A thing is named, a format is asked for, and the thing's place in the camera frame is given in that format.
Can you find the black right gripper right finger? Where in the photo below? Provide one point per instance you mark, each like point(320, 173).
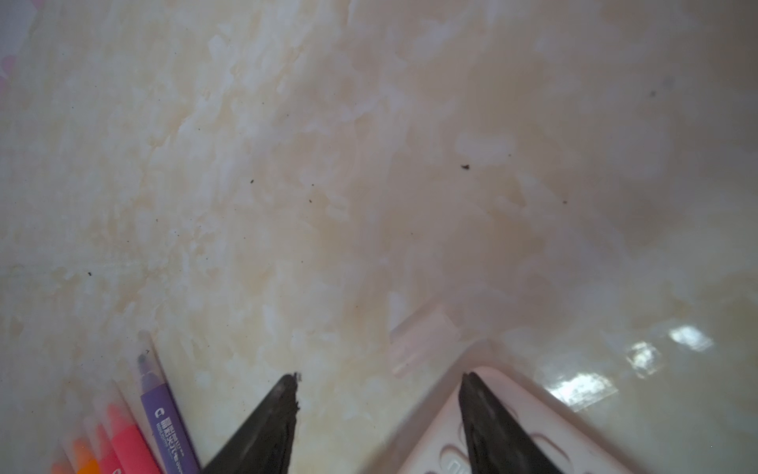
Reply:
point(496, 443)

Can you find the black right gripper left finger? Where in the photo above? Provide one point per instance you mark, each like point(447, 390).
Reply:
point(263, 443)

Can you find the clear pen cap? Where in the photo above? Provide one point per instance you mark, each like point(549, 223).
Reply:
point(420, 336)

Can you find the pink highlighter pen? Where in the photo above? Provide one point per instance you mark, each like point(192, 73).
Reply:
point(126, 438)
point(108, 461)

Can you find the orange highlighter pen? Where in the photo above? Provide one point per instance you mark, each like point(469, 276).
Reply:
point(80, 455)
point(60, 463)

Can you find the white pink calculator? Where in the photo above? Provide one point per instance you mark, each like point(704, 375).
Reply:
point(443, 449)

